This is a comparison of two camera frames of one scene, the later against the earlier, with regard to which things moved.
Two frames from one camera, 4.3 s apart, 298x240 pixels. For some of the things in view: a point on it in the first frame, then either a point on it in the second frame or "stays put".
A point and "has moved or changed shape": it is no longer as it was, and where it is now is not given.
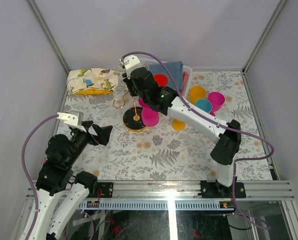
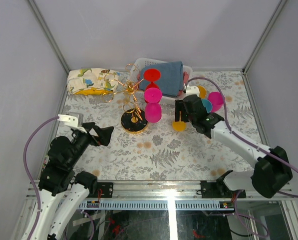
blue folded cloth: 174,71 stays put
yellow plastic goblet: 178,125 stays put
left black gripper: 104,133 stays put
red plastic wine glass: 161,79 has moved or changed shape
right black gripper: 129,82 to 179,106
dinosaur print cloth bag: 92,81 stays put
